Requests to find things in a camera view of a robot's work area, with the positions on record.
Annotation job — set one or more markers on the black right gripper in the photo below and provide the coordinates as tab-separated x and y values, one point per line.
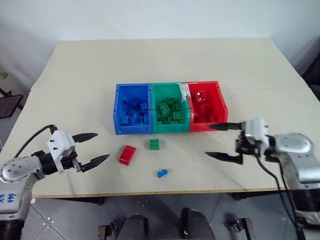
247	147

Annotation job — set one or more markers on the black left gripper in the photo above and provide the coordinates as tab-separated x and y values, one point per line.
70	161

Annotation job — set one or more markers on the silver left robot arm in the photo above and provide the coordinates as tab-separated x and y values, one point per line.
15	170

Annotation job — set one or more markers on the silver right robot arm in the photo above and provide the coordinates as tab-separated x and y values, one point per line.
295	147

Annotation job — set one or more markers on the red plastic bin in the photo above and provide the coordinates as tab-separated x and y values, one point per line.
222	105

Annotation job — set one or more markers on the large red building block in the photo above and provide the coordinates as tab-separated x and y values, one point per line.
127	155

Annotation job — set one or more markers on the blue plastic bin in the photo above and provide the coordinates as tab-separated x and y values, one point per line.
132	128

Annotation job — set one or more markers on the red block with white spots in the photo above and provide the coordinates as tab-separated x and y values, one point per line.
200	96

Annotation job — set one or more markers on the green plastic bin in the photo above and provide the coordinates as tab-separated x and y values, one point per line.
170	128

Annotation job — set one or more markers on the square green building block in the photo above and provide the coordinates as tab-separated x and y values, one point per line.
154	144

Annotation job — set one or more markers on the white tape strip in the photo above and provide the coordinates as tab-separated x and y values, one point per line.
184	92

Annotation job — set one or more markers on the small blue building block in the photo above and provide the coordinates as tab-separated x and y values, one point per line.
162	173

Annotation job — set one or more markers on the dark rounded shape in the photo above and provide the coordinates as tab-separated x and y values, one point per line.
197	225
135	227

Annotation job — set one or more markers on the black metal stand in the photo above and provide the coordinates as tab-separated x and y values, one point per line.
8	105

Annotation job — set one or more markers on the white label with blue writing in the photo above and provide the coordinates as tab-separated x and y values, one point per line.
6	200

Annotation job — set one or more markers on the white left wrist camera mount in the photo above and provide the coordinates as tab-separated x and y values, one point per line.
60	143

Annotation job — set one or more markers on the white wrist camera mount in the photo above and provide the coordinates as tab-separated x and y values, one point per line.
257	127
60	143

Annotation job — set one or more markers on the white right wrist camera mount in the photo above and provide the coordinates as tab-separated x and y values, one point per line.
257	127

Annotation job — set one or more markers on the rusty metal table bracket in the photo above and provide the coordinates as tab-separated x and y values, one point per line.
105	232
241	227

